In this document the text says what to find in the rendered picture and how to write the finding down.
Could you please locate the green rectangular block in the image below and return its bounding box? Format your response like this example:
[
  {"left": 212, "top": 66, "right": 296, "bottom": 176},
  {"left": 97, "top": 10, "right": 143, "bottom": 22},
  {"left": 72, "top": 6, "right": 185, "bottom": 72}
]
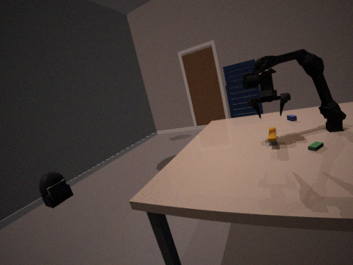
[{"left": 308, "top": 141, "right": 323, "bottom": 151}]

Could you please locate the orange bar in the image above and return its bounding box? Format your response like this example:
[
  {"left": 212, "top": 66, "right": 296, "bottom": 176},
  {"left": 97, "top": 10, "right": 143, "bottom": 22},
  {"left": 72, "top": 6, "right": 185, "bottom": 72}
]
[{"left": 268, "top": 127, "right": 277, "bottom": 142}]

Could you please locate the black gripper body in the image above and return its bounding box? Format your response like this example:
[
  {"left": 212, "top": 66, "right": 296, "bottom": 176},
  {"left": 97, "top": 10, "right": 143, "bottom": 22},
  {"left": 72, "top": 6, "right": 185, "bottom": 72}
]
[{"left": 248, "top": 84, "right": 291, "bottom": 106}]

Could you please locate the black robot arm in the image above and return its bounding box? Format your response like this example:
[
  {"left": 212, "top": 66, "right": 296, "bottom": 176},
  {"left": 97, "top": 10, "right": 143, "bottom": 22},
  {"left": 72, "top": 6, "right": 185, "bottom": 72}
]
[{"left": 242, "top": 49, "right": 346, "bottom": 133}]

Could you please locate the small blue block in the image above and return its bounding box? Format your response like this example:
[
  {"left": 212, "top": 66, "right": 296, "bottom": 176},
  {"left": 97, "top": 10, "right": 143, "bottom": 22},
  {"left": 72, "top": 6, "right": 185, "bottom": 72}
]
[{"left": 287, "top": 115, "right": 297, "bottom": 121}]

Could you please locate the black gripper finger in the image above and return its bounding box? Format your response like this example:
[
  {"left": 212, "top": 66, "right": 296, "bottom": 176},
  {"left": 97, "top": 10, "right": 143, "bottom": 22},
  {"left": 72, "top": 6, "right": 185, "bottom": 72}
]
[
  {"left": 280, "top": 100, "right": 287, "bottom": 115},
  {"left": 251, "top": 103, "right": 261, "bottom": 118}
]

